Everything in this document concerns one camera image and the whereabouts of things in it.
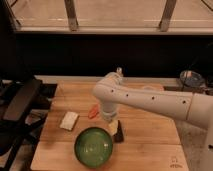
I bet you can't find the blue round dish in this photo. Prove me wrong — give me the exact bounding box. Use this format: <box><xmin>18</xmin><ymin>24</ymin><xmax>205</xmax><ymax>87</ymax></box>
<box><xmin>180</xmin><ymin>70</ymin><xmax>205</xmax><ymax>88</ymax></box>

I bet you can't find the green ceramic bowl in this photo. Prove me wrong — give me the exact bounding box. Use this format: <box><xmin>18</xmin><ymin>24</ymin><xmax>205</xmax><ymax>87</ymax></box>
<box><xmin>74</xmin><ymin>127</ymin><xmax>113</xmax><ymax>169</ymax></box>

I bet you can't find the black rectangular block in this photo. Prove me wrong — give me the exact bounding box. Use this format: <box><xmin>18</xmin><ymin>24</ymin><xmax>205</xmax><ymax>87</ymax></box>
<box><xmin>113</xmin><ymin>122</ymin><xmax>124</xmax><ymax>143</ymax></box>

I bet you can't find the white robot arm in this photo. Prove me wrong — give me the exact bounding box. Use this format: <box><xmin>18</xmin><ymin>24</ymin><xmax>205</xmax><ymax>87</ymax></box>
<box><xmin>93</xmin><ymin>72</ymin><xmax>213</xmax><ymax>171</ymax></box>

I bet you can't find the orange carrot toy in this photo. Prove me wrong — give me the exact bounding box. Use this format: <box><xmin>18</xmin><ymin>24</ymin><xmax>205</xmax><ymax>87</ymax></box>
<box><xmin>88</xmin><ymin>104</ymin><xmax>99</xmax><ymax>119</ymax></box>

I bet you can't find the clear small bottle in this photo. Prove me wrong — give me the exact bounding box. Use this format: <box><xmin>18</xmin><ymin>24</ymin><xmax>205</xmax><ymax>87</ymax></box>
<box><xmin>116</xmin><ymin>67</ymin><xmax>122</xmax><ymax>74</ymax></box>

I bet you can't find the white sponge block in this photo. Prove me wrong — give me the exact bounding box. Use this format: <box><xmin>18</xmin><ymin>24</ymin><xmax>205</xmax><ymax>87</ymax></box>
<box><xmin>60</xmin><ymin>112</ymin><xmax>79</xmax><ymax>131</ymax></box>

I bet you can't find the black office chair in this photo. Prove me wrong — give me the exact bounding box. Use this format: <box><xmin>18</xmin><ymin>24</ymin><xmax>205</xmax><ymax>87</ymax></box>
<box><xmin>0</xmin><ymin>78</ymin><xmax>51</xmax><ymax>171</ymax></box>

